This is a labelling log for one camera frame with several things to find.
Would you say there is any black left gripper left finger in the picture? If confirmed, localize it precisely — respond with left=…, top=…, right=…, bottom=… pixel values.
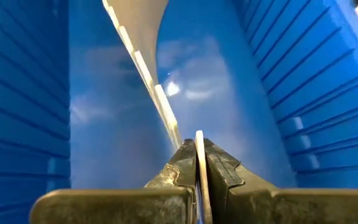
left=144, top=138, right=198, bottom=224

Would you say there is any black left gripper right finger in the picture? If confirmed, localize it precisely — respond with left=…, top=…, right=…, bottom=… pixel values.
left=204, top=138, right=278, bottom=224

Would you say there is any long grey slotted divider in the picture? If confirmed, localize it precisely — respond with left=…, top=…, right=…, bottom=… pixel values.
left=102, top=0, right=213, bottom=224

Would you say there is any large blue plastic bin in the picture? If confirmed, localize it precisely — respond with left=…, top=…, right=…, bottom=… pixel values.
left=0, top=0, right=358, bottom=224

